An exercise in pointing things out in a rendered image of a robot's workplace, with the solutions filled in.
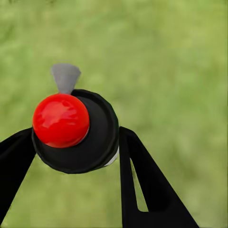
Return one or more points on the pesticide atomizer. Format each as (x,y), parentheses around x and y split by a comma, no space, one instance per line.
(75,131)

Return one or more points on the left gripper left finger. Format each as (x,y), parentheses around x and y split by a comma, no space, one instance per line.
(16,154)

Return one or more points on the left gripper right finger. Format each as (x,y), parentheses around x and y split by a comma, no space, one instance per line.
(166,210)

